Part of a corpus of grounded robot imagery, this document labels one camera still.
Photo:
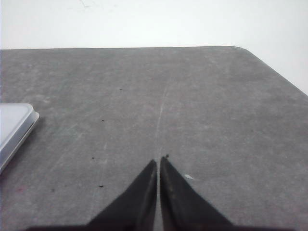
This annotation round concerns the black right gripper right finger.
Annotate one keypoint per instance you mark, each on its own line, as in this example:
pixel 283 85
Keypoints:
pixel 183 209

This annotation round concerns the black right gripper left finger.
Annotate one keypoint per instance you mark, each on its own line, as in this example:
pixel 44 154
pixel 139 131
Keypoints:
pixel 134 209

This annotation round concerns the silver digital kitchen scale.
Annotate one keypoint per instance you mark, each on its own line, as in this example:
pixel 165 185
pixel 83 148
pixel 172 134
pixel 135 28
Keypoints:
pixel 17 120

